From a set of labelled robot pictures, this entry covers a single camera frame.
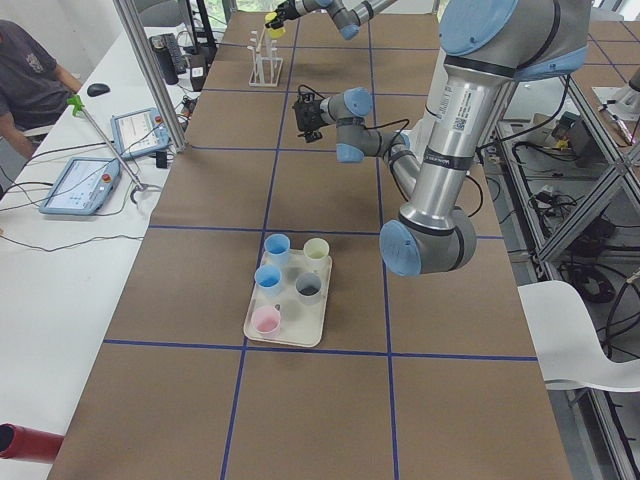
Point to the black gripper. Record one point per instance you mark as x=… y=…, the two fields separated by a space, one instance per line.
x=288 y=8
x=311 y=118

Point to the yellow plastic cup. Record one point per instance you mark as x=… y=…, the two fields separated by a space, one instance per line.
x=276 y=31

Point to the grey plastic cup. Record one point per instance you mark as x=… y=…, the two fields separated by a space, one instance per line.
x=308 y=287

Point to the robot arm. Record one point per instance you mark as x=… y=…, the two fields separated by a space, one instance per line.
x=486 y=44
x=347 y=21

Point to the pale green plastic cup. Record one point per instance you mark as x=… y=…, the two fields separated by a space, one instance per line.
x=316 y=249

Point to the blue plastic cup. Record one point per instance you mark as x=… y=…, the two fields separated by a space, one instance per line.
x=277 y=249
x=268 y=281

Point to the pink plastic cup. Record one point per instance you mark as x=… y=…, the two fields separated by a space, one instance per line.
x=266 y=321

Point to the cream plastic tray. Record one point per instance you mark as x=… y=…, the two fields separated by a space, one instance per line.
x=301 y=321

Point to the black computer mouse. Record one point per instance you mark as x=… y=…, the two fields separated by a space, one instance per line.
x=97 y=89

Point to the metal rod stand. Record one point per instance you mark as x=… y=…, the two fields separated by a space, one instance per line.
x=79 y=109

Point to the teach pendant with red button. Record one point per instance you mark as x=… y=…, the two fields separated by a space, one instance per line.
x=82 y=187

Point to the seated person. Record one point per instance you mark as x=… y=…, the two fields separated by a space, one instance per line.
x=34 y=87

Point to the white chair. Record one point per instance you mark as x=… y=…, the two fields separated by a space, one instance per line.
x=566 y=344

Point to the red cylinder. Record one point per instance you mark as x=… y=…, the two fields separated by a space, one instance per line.
x=26 y=444

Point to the white wire cup rack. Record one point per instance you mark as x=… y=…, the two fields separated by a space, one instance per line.
x=266 y=63

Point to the aluminium frame post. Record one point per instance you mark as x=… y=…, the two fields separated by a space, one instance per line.
x=146 y=59

